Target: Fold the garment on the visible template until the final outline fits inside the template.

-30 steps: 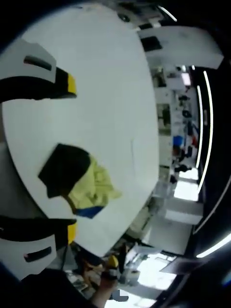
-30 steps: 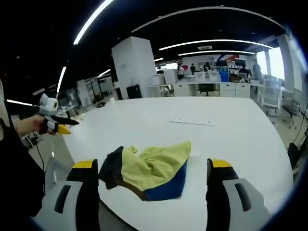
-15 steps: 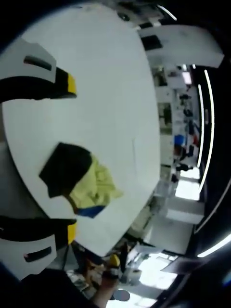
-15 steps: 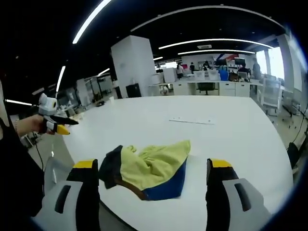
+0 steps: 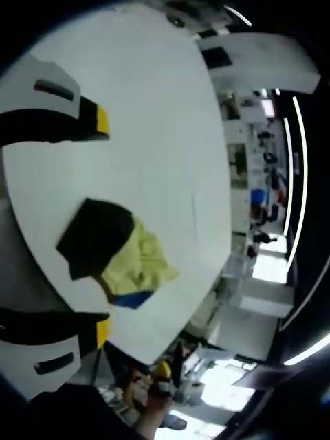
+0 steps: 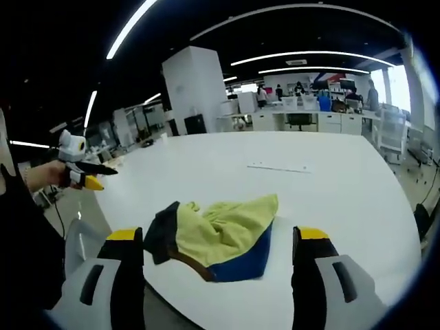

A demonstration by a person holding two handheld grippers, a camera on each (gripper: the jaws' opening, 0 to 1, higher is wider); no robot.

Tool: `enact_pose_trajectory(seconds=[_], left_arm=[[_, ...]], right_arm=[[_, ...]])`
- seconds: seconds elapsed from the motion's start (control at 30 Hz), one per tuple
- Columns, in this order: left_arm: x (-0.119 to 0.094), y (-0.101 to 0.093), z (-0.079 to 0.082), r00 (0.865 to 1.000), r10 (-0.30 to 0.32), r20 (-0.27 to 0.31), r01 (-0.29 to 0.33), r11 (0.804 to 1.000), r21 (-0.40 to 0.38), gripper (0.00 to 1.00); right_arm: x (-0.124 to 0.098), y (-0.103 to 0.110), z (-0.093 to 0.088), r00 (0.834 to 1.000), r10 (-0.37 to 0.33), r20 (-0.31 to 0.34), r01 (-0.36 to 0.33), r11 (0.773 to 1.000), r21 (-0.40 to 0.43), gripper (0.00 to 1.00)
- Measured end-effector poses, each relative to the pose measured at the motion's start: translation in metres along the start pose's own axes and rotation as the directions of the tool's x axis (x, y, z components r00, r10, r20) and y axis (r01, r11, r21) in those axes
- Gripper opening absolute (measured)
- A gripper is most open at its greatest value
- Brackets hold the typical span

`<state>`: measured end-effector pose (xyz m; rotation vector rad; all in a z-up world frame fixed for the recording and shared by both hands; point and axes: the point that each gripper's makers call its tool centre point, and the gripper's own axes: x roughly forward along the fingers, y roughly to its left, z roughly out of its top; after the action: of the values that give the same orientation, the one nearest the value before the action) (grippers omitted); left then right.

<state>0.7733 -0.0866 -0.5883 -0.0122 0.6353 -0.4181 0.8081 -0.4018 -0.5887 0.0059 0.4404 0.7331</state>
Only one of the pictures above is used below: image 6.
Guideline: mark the white mesh office chair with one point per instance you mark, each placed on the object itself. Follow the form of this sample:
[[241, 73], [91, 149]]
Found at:
[[393, 132]]

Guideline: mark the black low cabinet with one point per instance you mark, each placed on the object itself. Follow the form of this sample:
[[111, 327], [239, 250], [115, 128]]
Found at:
[[195, 124]]

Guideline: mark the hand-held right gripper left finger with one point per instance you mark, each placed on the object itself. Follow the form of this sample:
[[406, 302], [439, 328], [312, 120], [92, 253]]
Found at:
[[103, 275]]

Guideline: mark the person's left hand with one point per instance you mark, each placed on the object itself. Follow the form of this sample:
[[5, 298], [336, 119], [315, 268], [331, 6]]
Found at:
[[48, 175]]

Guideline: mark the long ceiling light strip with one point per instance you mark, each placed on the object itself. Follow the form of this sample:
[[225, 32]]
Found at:
[[129, 29], [29, 144], [309, 69], [90, 108], [309, 54]]

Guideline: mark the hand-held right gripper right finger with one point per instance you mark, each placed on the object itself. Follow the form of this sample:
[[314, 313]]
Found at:
[[330, 275]]

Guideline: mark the person's black clothing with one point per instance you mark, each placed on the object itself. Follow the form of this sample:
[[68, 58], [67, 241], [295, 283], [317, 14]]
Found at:
[[24, 247]]

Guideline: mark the yellow blue black garment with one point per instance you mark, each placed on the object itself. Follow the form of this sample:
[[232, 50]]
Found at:
[[220, 233]]

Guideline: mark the white square pillar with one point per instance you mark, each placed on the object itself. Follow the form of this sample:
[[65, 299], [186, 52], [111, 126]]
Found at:
[[194, 89]]

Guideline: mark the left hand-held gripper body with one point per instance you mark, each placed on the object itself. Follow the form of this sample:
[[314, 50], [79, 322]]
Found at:
[[71, 148]]

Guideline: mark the black office chair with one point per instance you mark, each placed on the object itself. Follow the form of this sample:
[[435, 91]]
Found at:
[[299, 121]]

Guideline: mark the blue chair back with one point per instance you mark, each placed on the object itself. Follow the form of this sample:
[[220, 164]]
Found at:
[[324, 102]]

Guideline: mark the row of white desks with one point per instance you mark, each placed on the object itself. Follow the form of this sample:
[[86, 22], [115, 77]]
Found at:
[[330, 122]]

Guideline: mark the white plastic chair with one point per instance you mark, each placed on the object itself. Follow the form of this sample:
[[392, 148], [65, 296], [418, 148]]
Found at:
[[84, 240]]

